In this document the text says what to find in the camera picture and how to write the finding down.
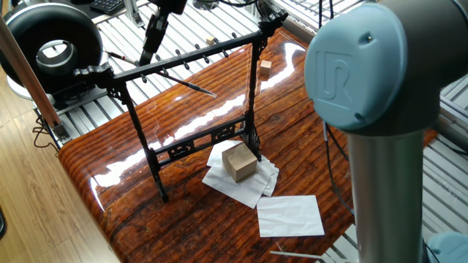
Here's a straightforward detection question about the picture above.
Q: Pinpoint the thin black floor cable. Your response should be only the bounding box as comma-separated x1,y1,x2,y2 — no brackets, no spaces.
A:
31,115,60,151

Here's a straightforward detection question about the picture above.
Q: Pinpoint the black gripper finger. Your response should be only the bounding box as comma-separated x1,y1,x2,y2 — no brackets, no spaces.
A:
138,14,160,68
148,9,171,56

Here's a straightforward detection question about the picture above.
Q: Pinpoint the small aluminium bracket stand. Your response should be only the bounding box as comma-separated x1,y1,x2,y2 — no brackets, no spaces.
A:
123,0,146,28

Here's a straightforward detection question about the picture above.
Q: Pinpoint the black round ring lamp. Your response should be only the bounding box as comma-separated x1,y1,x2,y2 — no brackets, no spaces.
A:
0,1,110,109

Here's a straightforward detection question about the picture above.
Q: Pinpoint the black ornate pen rack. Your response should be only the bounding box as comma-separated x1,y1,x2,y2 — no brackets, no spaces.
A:
72,9,290,204

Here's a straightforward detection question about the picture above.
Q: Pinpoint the single white paper sheet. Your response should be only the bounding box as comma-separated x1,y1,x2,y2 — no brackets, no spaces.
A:
256,194,325,238

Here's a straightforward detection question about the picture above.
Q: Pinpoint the large wooden block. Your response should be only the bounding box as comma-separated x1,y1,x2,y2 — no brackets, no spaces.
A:
222,141,259,183

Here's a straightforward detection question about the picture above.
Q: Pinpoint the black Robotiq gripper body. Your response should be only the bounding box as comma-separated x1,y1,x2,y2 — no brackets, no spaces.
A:
148,0,189,16

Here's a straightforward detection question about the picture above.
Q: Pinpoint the thin white zip tie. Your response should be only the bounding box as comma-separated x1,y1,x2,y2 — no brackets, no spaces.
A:
269,250,333,262

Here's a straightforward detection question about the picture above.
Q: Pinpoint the wood grain table mat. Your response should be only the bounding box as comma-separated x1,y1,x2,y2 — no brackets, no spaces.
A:
58,28,438,263

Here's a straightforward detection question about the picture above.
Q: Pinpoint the black keyboard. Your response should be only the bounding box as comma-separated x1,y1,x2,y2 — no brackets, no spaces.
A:
89,0,125,15

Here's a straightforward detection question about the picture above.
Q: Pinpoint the thin metal utensil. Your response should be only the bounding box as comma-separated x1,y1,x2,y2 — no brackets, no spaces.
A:
106,51,218,99

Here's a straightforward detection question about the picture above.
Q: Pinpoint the aluminium profile post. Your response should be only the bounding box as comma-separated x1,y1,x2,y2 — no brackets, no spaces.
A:
0,16,72,143

